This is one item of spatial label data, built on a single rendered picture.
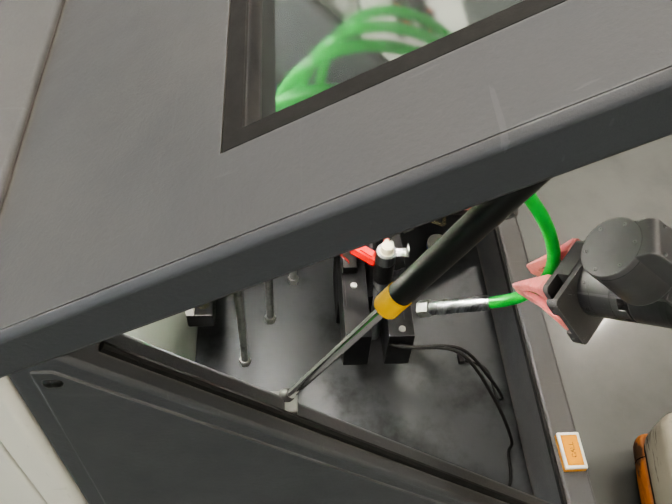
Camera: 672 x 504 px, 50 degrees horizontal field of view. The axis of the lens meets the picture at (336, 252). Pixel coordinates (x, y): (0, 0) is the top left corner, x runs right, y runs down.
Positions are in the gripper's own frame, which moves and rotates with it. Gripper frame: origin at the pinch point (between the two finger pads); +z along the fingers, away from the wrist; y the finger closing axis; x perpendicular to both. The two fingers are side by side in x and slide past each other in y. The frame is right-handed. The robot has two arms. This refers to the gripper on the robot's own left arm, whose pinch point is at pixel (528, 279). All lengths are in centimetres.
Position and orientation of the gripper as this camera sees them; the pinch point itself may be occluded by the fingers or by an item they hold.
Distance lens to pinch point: 83.3
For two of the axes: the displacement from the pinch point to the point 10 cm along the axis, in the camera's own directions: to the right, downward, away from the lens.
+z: -5.2, -0.6, 8.5
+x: 5.9, 6.9, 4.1
